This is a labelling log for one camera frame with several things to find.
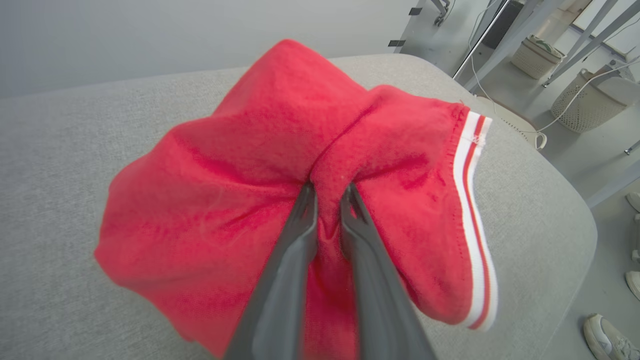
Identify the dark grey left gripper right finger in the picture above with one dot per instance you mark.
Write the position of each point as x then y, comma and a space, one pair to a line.
380, 310

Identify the white metal table frame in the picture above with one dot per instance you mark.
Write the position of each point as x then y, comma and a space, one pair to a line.
505, 45

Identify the red and white garment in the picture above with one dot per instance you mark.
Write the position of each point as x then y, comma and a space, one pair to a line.
225, 175

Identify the black tape strip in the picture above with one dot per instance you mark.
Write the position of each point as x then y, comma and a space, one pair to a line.
396, 43
415, 11

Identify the grey chair caster base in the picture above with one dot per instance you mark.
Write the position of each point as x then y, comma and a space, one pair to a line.
442, 11

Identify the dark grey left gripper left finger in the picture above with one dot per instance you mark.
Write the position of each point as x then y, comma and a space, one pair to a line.
280, 300

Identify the white sneaker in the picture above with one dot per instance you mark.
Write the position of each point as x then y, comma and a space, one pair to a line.
635, 284
607, 337
635, 201

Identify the white laundry basket green contents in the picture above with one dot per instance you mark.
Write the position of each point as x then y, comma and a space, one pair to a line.
532, 60

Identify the white perforated laundry basket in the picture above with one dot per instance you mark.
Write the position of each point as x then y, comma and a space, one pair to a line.
585, 112

